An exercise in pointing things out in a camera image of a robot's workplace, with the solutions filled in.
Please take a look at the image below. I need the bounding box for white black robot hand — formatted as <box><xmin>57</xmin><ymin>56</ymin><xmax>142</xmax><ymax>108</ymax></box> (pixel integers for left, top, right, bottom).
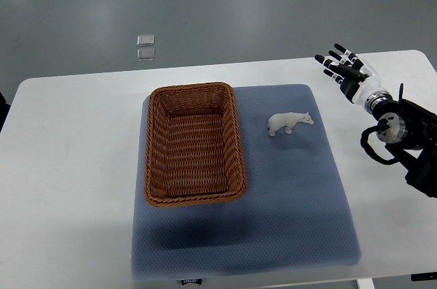
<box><xmin>314</xmin><ymin>44</ymin><xmax>391</xmax><ymax>114</ymax></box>

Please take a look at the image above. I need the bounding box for white bear figurine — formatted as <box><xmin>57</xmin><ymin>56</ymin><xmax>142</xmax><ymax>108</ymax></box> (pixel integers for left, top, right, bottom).
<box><xmin>268</xmin><ymin>112</ymin><xmax>314</xmax><ymax>137</ymax></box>

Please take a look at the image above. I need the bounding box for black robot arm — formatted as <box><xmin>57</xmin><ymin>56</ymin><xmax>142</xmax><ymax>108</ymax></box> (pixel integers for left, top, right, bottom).
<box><xmin>361</xmin><ymin>85</ymin><xmax>436</xmax><ymax>197</ymax></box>

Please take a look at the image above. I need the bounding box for brown wicker basket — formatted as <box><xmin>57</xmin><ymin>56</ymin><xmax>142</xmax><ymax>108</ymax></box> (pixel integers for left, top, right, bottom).
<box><xmin>143</xmin><ymin>82</ymin><xmax>247</xmax><ymax>208</ymax></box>

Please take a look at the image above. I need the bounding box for blue textured mat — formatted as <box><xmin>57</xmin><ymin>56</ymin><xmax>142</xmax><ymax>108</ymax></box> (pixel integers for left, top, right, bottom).
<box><xmin>131</xmin><ymin>84</ymin><xmax>361</xmax><ymax>281</ymax></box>

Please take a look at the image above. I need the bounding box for lower silver floor plate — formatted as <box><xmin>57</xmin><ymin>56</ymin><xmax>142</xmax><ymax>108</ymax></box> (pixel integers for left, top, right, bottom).
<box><xmin>137</xmin><ymin>47</ymin><xmax>155</xmax><ymax>61</ymax></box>

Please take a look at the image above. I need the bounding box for silver floor plate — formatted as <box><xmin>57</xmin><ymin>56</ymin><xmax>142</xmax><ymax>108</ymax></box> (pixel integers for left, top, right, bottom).
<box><xmin>137</xmin><ymin>34</ymin><xmax>154</xmax><ymax>46</ymax></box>
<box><xmin>137</xmin><ymin>47</ymin><xmax>155</xmax><ymax>61</ymax></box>

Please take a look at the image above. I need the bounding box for upper silver floor plate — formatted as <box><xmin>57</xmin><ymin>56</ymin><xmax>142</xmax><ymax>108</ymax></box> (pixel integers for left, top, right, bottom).
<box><xmin>137</xmin><ymin>34</ymin><xmax>154</xmax><ymax>46</ymax></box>

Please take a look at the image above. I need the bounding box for black label under mat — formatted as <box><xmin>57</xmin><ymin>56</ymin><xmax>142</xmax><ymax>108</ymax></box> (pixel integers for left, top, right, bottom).
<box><xmin>180</xmin><ymin>279</ymin><xmax>202</xmax><ymax>288</ymax></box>

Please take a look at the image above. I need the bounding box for dark object at left edge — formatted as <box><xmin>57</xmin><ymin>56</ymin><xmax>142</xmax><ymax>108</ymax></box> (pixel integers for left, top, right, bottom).
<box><xmin>0</xmin><ymin>93</ymin><xmax>11</xmax><ymax>130</ymax></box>

